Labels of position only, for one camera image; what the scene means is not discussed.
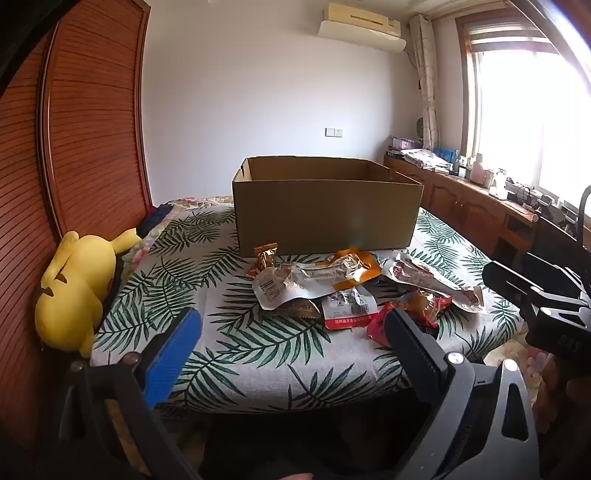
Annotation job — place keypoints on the yellow plush toy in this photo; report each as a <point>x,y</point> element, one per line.
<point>78,286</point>

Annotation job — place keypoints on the window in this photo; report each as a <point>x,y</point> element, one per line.
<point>521,101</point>

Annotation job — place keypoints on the white red label packet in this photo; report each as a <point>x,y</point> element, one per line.
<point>346,314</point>

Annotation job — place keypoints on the dark navy clothing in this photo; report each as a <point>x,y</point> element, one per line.
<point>154,221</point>

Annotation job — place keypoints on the wooden slatted wardrobe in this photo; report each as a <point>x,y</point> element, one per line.
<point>92,115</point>

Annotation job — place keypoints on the person's right hand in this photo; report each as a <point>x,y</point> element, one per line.
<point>570,390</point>

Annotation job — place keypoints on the gold candy packet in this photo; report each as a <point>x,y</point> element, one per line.
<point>265,258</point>

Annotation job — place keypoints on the pink box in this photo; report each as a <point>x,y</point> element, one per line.
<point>477,173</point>

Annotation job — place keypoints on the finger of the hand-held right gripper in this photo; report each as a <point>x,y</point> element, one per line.
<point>512,277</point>
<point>549,304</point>

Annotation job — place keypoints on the orange white snack packet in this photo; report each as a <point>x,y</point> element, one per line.
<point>355,261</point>

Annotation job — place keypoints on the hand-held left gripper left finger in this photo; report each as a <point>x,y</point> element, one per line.
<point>175,355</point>

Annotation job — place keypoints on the white air conditioner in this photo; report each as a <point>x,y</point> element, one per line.
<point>360,27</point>

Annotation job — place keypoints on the white clear meat packet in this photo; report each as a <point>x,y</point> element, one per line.
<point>277,286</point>

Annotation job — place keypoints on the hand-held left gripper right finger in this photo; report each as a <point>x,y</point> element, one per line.
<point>411,350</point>

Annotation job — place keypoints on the patterned curtain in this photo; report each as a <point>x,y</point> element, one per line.
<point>427,83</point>

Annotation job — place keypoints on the clear brown bread packet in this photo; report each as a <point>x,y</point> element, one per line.
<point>295,309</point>

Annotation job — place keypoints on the red snack packet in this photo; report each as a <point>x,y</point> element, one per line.
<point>415,307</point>

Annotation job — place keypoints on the printed cloth bundle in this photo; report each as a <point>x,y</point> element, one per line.
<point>425,158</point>

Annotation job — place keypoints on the blue box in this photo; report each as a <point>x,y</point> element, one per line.
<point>445,153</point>

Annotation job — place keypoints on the white wall switch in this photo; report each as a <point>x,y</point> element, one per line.
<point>334,132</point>

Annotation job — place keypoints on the brown cardboard box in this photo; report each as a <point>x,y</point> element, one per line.
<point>323,217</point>

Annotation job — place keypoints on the wooden cabinet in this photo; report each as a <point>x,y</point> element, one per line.
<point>457,203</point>

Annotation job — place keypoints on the clear sausage packet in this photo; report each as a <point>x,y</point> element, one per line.
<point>415,277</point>

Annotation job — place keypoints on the leaf print blanket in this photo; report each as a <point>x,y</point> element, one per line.
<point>221,295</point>

